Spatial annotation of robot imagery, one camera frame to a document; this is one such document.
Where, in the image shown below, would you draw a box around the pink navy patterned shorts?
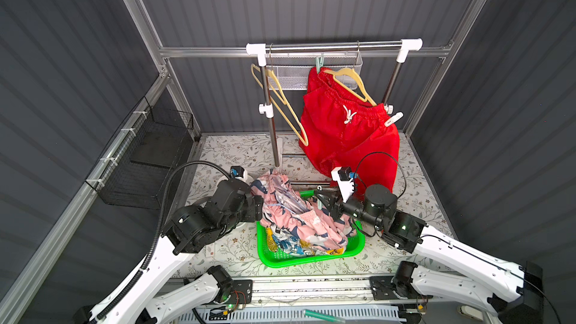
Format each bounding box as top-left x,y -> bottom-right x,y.
250,170 -> 358,250

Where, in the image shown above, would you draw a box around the red shorts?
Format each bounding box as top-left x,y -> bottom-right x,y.
299,67 -> 400,197

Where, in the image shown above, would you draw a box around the yellow hanger of printed shorts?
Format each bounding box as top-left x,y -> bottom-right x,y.
245,43 -> 309,147

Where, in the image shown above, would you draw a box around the blue yellow white printed shorts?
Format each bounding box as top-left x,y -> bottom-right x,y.
265,228 -> 346,257

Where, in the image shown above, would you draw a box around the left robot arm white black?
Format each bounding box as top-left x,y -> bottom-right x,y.
73,178 -> 264,323

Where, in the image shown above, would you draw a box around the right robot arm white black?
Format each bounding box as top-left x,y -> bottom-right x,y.
314,184 -> 545,323

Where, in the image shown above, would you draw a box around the white clothespin on red shorts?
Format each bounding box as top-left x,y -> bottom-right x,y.
385,112 -> 404,127

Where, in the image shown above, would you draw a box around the yellow hanger of red shorts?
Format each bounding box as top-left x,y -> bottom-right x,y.
325,67 -> 377,107

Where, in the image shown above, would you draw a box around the green plastic basket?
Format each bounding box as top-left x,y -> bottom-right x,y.
252,187 -> 365,269

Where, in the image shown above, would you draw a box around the green marker pen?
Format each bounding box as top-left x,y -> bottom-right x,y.
303,309 -> 346,323

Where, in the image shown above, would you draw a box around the green clothespin on rack top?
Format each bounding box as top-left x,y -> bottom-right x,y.
315,55 -> 324,74

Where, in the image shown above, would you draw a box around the steel clothes rack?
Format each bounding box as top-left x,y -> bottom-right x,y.
245,37 -> 424,185

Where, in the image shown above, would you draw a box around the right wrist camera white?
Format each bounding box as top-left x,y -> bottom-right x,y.
331,166 -> 356,203

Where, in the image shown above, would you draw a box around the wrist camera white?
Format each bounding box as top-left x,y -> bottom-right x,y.
331,166 -> 356,203
229,166 -> 251,184

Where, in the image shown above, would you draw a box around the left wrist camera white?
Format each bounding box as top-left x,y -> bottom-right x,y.
229,166 -> 251,184

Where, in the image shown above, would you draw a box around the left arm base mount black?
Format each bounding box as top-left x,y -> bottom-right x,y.
210,280 -> 254,306

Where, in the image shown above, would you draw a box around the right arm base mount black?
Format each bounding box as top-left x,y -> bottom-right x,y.
369,275 -> 419,301

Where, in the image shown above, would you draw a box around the black wire wall basket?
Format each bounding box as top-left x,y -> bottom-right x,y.
87,100 -> 194,211

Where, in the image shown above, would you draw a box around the black corrugated cable left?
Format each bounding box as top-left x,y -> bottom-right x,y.
89,160 -> 233,324

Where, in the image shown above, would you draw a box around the white wire mesh basket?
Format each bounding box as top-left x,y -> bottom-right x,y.
267,52 -> 363,91

